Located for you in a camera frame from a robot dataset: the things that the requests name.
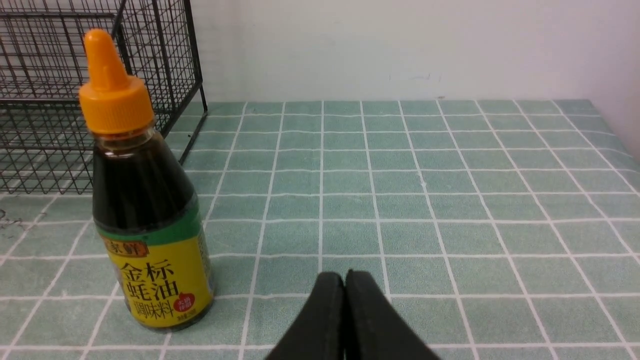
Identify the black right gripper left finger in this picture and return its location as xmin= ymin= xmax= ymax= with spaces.
xmin=266 ymin=272 xmax=345 ymax=360

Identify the black wire mesh shelf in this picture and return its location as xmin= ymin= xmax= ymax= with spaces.
xmin=0 ymin=0 xmax=206 ymax=194

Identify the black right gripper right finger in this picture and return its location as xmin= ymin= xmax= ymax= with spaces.
xmin=345 ymin=269 xmax=439 ymax=360

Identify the oyster sauce bottle orange cap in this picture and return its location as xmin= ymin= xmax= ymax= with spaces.
xmin=78 ymin=28 xmax=216 ymax=333

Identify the green checkered tablecloth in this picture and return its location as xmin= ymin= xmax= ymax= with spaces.
xmin=1 ymin=99 xmax=639 ymax=360

